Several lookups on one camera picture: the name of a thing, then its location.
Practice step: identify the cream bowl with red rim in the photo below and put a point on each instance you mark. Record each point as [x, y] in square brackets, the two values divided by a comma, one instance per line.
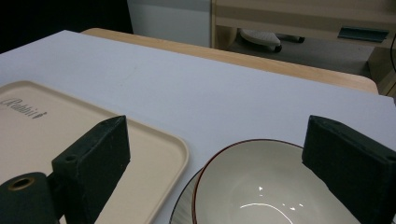
[249, 186]

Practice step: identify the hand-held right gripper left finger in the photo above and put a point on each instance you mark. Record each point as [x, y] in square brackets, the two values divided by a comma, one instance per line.
[93, 161]

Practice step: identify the white panel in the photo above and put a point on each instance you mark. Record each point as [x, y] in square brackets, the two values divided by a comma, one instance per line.
[171, 21]

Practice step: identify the light wooden cabinet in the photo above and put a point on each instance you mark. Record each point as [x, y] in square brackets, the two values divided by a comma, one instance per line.
[299, 18]

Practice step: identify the grey plate with dark rim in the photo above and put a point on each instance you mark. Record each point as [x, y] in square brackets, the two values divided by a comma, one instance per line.
[183, 205]

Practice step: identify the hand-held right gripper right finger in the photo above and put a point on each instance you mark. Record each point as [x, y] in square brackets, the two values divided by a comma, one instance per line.
[348, 165]

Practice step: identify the beige plastic tray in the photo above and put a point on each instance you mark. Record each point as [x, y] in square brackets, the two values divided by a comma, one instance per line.
[37, 137]

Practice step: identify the white chair base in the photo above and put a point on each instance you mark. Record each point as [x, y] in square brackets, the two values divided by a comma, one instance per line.
[261, 38]

